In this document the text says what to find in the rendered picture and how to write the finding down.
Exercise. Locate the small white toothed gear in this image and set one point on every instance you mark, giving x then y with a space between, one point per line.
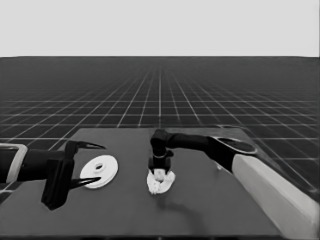
150 177
152 190
171 178

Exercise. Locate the large thick white disc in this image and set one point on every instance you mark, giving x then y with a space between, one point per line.
108 171

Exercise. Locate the white round carrier with pins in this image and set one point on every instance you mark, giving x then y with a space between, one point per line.
166 187

